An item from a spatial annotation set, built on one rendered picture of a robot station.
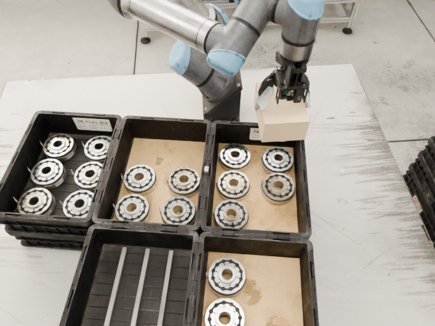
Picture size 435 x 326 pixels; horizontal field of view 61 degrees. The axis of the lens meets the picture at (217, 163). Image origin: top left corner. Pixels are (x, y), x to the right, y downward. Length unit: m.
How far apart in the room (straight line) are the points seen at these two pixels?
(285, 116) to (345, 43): 2.30
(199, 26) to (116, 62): 2.18
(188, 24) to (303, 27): 0.25
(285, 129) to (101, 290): 0.66
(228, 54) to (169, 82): 0.92
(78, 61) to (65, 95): 1.36
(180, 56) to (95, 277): 0.76
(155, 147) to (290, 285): 0.63
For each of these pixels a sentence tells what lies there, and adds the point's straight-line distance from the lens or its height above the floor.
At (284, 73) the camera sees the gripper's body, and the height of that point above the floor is 1.24.
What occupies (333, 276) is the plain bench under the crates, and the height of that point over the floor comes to 0.70.
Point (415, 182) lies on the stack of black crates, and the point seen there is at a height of 0.25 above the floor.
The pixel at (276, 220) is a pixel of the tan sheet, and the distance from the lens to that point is 1.14.
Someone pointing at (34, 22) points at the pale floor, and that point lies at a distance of 3.66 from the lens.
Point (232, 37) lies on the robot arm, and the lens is 0.81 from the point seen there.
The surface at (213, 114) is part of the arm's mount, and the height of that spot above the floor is 0.76.
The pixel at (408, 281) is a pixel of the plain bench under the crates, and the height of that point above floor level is 0.70.
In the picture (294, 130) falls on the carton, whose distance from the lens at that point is 1.00.
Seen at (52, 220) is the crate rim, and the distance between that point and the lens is 1.11.
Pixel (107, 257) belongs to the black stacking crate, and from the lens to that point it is 1.12.
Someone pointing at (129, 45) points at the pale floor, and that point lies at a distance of 3.14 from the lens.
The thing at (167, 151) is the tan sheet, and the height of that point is 0.83.
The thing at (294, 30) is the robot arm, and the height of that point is 1.38.
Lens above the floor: 1.83
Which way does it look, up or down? 55 degrees down
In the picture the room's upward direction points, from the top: straight up
